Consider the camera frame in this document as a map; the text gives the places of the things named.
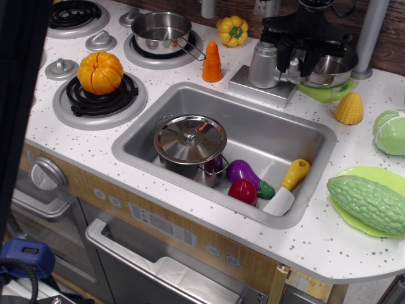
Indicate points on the silver dishwasher door handle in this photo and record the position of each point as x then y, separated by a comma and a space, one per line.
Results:
142, 269

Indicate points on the silver faucet lever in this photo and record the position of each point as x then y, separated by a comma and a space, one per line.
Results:
292, 73

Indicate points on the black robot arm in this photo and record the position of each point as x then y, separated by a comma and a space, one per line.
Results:
319, 4

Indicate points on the blue clamp with cable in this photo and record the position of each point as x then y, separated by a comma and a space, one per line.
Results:
23, 258

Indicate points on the light green plate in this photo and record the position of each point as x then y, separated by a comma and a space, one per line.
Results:
381, 176

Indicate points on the silver stove knob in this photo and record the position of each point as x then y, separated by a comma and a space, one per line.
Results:
128, 18
102, 41
61, 69

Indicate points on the yellow handled toy knife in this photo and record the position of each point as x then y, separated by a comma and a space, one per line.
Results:
283, 198

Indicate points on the grey support pole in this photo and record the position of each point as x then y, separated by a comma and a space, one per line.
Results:
208, 9
367, 41

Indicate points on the silver oven dial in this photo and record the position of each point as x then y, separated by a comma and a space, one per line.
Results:
46, 175

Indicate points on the silver stove knob front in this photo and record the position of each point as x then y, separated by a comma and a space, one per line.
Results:
61, 69

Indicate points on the orange toy carrot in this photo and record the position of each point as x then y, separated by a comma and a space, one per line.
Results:
211, 69

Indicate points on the silver oven door handle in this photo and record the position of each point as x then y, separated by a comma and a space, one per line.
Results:
57, 210

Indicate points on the yellow toy bell pepper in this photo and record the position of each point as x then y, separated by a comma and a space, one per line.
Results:
232, 31

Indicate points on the silver stove knob middle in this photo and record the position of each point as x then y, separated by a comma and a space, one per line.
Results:
102, 41

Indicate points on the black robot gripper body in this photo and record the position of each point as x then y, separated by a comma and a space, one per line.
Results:
306, 29

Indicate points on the yellow toy corn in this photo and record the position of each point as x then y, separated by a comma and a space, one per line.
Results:
350, 109

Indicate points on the green toy cabbage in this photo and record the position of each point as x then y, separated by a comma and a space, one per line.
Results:
388, 132

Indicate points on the green toy bitter gourd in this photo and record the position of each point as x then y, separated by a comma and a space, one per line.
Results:
376, 205

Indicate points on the silver stove knob back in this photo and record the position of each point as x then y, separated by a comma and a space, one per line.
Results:
128, 18

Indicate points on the light green trivet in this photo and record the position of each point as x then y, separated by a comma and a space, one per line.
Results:
329, 94

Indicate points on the silver toy faucet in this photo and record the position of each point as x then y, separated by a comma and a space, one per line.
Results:
257, 80

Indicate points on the purple toy eggplant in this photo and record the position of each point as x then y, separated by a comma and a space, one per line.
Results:
240, 169

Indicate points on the back left stove burner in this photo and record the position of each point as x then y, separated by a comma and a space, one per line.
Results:
76, 19

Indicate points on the orange toy pumpkin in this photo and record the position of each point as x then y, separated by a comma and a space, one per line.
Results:
100, 73

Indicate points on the dark foreground post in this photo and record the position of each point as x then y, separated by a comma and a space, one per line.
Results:
23, 31

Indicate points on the front black stove burner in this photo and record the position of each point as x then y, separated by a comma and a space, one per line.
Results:
77, 108

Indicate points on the steel pan behind faucet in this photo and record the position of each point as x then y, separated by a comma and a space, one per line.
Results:
332, 71

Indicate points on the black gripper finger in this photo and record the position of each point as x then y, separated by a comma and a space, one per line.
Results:
284, 52
311, 59

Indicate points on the steel pot with lid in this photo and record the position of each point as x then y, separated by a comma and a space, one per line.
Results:
192, 146

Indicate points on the small steel saucepan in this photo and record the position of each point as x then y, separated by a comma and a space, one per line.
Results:
162, 33

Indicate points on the red toy tomato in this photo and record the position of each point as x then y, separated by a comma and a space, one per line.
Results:
244, 190

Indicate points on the back right stove burner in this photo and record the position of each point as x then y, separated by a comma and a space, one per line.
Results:
191, 52

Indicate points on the grey support pole left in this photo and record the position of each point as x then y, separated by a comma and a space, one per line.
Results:
208, 9

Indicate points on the grey support pole right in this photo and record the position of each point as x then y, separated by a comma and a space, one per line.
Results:
367, 41

